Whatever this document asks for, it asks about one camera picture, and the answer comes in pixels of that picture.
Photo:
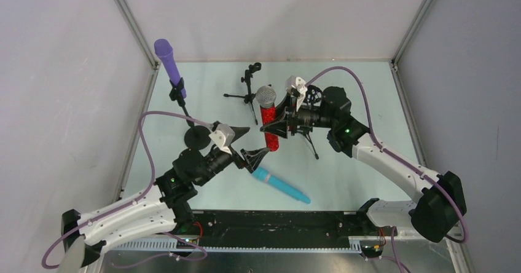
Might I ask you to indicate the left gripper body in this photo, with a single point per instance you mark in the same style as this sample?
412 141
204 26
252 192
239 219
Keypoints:
236 149

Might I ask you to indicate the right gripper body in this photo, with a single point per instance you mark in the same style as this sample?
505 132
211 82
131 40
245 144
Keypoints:
290 117

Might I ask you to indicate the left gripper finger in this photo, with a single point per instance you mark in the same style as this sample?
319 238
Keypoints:
239 132
253 158

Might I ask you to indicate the black shock-mount tripod stand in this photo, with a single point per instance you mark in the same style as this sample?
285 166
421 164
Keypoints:
313 97

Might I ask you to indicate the red glitter microphone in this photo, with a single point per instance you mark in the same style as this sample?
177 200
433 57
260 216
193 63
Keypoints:
266 97

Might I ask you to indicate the black round-base mic stand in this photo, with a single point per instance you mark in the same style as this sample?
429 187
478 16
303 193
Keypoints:
197 136

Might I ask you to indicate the purple microphone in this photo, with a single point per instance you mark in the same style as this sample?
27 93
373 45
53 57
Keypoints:
164 53

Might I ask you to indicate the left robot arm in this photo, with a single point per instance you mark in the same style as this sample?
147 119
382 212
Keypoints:
163 205

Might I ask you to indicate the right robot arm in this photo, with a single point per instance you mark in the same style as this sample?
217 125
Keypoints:
439 199

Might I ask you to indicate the black tripod mic stand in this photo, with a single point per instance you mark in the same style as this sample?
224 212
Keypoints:
250 96

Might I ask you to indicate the blue microphone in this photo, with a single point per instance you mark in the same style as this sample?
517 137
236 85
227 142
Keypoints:
268 178

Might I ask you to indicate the left circuit board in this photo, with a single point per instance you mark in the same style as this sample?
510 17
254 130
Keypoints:
186 244

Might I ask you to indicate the circuit board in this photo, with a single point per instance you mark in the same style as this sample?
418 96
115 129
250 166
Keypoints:
371 249
186 244

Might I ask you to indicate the right circuit board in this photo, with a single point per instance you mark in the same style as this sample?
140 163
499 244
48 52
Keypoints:
371 249

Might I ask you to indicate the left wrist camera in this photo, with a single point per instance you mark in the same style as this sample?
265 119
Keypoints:
222 136

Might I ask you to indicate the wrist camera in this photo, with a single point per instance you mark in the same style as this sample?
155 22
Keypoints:
297 88
222 136

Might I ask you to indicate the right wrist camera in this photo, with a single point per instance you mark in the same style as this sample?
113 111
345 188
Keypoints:
297 88

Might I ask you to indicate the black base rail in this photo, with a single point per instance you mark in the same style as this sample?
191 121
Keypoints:
244 230

